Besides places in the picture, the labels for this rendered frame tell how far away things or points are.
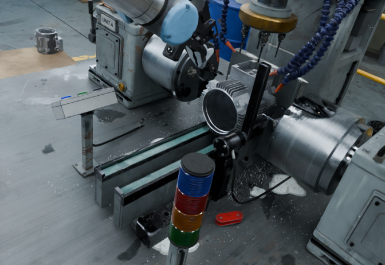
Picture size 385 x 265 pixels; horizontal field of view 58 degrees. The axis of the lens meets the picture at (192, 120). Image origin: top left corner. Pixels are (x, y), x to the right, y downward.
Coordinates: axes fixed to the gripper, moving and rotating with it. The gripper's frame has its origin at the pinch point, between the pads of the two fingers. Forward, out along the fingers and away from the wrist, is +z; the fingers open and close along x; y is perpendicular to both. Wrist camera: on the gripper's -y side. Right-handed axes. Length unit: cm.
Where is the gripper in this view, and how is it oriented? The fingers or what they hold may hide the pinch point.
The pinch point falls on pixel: (199, 66)
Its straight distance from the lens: 106.5
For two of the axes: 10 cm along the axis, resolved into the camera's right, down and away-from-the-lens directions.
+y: 6.9, -6.6, 2.9
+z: 2.3, 5.8, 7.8
